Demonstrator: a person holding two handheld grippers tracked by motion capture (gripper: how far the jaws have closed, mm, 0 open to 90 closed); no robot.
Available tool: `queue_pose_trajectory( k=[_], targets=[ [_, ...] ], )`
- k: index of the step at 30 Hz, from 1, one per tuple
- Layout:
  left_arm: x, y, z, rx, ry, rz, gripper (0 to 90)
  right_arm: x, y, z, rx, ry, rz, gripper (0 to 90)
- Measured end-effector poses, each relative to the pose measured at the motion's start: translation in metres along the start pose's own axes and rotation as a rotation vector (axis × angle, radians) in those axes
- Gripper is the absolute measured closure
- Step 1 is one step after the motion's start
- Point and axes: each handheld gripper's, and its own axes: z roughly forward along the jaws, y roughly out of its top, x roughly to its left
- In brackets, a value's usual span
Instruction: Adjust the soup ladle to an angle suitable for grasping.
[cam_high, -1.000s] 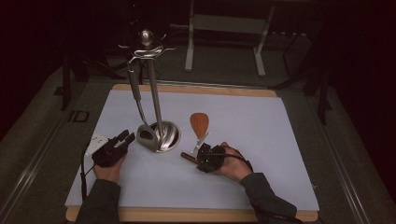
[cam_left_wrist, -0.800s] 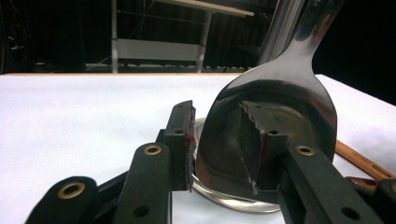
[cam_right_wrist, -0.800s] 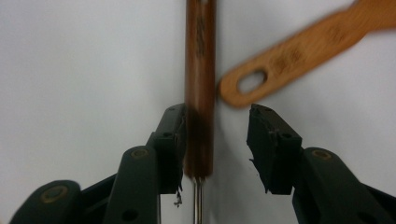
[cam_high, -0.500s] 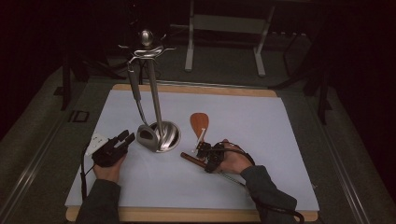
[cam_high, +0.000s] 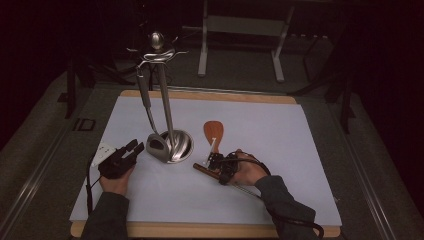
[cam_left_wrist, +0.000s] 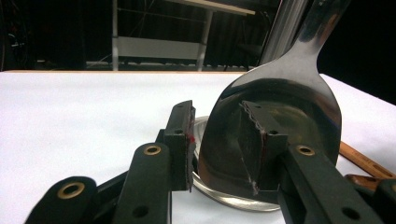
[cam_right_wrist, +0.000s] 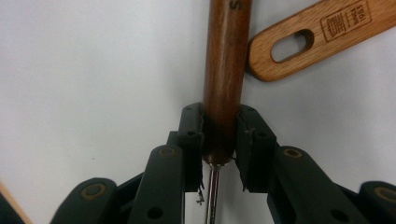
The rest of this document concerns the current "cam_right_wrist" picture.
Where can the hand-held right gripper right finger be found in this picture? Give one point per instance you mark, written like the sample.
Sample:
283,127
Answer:
255,149

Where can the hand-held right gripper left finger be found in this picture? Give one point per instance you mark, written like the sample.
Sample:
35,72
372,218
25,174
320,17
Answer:
191,140

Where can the wooden rice paddle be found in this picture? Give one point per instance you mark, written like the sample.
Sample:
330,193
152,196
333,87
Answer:
258,53

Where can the pale blue table mat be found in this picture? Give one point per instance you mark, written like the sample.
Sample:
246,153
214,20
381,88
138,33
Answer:
93,77

